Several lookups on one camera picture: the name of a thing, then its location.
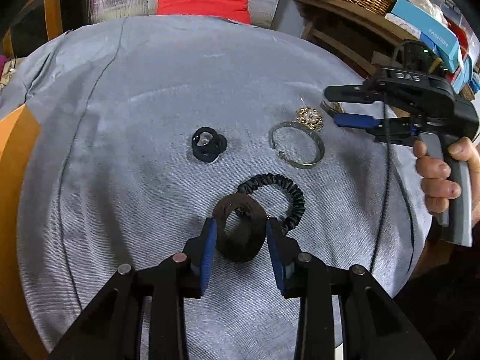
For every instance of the silver open bangle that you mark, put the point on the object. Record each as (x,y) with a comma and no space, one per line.
(300,162)

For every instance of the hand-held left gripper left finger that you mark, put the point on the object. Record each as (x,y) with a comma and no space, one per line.
(208,255)

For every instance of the blue cardboard box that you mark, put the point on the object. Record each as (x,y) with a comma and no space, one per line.
(431,30)

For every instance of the wooden shelf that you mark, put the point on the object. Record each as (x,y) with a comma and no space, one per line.
(337,22)

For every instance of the wooden chair frame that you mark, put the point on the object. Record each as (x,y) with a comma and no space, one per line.
(52,7)

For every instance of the orange wooden board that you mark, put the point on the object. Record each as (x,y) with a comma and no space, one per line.
(15,165)

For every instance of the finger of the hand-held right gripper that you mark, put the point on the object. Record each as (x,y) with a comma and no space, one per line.
(354,121)
(345,93)

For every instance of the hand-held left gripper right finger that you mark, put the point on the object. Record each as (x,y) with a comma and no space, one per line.
(275,258)

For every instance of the person's right hand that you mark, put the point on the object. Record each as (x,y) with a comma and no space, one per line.
(435,172)

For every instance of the gold pearl brooch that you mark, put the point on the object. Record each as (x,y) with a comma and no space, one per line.
(310,118)

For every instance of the grey cloth cover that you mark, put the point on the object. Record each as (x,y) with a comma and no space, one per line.
(131,120)

